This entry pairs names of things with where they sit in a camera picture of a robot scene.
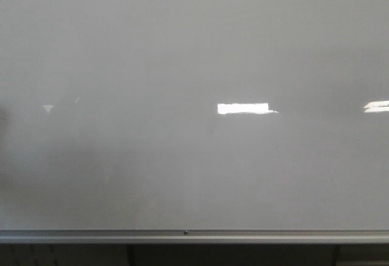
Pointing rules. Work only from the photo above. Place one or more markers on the white glossy whiteboard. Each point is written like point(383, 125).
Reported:
point(194, 114)

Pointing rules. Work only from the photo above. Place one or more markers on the aluminium whiteboard tray rail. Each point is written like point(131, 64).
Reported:
point(325, 237)

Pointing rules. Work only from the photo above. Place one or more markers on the dark perforated panel below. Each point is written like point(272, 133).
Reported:
point(45, 254)

